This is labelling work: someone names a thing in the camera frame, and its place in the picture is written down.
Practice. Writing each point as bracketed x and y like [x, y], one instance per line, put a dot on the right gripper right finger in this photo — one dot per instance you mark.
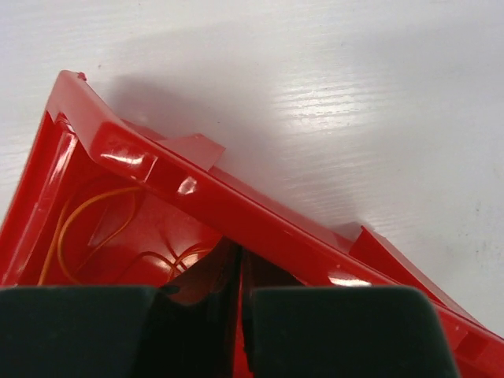
[292, 330]

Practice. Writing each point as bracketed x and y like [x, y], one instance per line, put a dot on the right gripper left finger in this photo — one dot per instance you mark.
[185, 328]

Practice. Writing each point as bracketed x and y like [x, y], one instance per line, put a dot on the red and black bin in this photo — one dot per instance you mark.
[105, 202]

